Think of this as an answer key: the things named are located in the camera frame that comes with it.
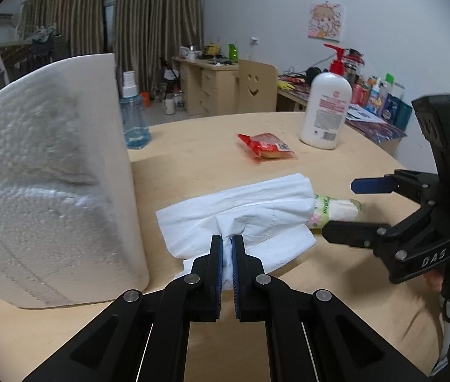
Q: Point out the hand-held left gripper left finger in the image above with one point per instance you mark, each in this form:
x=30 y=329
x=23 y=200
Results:
x=219 y=266

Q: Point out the white air conditioner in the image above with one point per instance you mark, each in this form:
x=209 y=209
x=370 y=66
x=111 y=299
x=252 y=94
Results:
x=1 y=16

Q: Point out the white jug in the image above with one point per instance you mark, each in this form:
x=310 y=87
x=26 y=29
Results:
x=168 y=106

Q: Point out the white lotion bottle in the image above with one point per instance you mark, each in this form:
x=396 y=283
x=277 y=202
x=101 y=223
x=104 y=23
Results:
x=326 y=107

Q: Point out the red snack packet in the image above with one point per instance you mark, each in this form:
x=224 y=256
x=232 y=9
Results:
x=266 y=147

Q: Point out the orange bucket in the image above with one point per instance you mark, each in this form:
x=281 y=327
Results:
x=145 y=99

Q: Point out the wooden desk with drawers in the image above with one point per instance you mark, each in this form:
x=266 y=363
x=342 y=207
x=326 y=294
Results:
x=205 y=87

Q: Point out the cartoon wall poster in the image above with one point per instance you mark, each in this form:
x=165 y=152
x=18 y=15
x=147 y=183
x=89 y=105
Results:
x=326 y=22

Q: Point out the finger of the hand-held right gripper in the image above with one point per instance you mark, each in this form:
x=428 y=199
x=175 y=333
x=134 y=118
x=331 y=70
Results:
x=352 y=234
x=370 y=185

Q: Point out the white foam box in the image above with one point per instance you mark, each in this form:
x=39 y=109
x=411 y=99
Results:
x=50 y=167

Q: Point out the green bottle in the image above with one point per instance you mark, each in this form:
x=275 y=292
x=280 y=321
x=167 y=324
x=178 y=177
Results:
x=232 y=52

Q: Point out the wooden smiley chair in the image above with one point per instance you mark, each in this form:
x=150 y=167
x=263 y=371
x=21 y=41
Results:
x=253 y=87

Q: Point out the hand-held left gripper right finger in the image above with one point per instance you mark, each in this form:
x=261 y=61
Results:
x=236 y=270

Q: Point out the yellow box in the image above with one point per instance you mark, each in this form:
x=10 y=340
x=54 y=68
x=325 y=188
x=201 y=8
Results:
x=211 y=49

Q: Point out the row of toiletry bottles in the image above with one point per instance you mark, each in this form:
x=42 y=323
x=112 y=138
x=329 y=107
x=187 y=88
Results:
x=384 y=99

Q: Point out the clothes drying rack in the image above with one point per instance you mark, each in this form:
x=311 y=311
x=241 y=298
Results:
x=40 y=36

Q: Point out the brown curtain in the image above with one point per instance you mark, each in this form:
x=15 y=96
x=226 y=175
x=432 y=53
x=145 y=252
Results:
x=73 y=20
x=157 y=24

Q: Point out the blue spray bottle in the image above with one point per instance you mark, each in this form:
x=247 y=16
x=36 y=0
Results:
x=134 y=119

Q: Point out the white tissue sheet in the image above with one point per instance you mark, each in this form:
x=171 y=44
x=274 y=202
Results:
x=256 y=207

